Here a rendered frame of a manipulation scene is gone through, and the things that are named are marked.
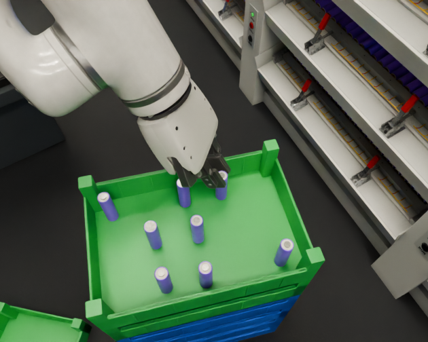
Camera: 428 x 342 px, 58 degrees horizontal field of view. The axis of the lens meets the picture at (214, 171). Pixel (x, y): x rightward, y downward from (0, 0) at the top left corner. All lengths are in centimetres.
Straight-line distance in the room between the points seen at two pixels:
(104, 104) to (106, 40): 96
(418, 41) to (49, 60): 56
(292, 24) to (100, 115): 66
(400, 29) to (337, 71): 22
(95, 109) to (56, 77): 94
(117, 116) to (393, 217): 86
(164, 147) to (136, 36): 14
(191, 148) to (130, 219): 19
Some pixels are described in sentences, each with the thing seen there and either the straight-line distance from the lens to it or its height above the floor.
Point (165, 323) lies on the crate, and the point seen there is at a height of 36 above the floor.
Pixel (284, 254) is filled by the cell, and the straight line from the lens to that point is 54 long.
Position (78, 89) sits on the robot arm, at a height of 68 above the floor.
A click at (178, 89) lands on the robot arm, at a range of 43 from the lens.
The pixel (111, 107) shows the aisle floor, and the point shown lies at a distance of 132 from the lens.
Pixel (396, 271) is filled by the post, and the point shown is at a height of 8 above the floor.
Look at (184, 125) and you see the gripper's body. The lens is 46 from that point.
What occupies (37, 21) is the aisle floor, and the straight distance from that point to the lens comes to 176.
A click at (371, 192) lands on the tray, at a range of 97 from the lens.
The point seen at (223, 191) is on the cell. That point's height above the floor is 43.
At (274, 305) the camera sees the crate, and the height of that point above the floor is 29.
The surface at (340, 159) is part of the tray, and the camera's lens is 100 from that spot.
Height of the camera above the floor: 95
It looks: 57 degrees down
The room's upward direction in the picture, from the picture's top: straight up
